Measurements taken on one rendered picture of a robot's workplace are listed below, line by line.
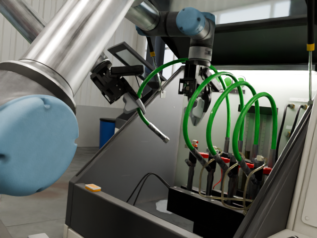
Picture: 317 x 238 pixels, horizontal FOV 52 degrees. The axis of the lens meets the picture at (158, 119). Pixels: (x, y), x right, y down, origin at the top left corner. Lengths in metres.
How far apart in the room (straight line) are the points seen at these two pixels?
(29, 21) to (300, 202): 0.86
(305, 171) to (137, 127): 0.68
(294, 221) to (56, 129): 0.70
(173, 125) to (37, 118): 1.16
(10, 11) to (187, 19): 0.48
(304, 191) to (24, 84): 0.74
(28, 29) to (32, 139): 0.64
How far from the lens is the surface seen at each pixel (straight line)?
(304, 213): 0.92
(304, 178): 0.93
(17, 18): 0.99
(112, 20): 0.52
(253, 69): 1.29
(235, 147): 0.85
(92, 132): 8.13
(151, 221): 0.91
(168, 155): 1.49
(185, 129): 0.93
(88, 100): 8.06
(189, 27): 0.96
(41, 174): 0.39
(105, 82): 1.09
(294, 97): 1.24
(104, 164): 1.26
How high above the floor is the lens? 1.27
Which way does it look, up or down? 3 degrees down
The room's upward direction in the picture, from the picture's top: 6 degrees clockwise
